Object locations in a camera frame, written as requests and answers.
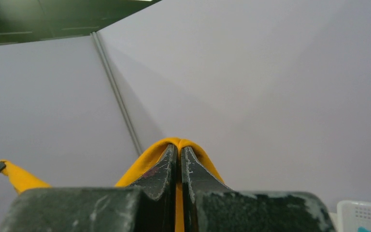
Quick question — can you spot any yellow t-shirt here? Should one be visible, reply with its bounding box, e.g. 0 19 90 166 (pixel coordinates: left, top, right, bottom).
0 137 224 232

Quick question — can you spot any white plastic laundry basket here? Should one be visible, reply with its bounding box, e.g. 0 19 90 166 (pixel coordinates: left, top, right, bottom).
337 200 371 232

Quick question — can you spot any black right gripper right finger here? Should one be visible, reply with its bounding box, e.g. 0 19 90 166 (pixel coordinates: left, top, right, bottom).
181 146 335 232

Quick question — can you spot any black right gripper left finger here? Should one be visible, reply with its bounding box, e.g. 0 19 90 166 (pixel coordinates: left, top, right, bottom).
0 144 177 232

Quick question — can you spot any aluminium frame post left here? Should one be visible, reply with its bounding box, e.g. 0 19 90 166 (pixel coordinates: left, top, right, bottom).
90 31 143 156

